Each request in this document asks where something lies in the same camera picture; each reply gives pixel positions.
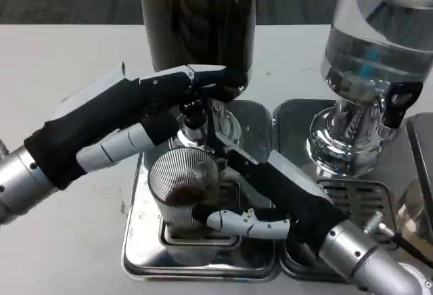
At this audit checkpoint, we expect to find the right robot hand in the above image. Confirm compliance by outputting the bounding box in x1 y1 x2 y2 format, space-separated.
191 132 349 254

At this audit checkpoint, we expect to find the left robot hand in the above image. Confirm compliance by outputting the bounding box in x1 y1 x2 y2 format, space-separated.
23 60 250 191

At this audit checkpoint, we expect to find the black tap handle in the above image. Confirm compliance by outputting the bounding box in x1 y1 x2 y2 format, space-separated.
179 87 206 130
382 81 424 130

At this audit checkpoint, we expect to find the clear ribbed glass cup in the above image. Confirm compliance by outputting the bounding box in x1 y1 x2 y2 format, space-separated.
147 148 223 238

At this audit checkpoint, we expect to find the steel drip tray base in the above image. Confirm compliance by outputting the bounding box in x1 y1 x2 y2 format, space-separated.
272 98 424 282
395 112 433 242
122 100 280 281

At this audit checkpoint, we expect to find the dark drink dispenser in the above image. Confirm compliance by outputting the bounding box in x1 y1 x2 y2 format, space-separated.
137 0 261 156

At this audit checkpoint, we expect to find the clear water drink dispenser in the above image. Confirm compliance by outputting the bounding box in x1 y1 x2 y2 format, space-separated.
306 0 433 177

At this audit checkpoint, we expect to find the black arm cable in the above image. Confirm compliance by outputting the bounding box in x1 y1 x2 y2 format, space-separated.
363 215 433 265

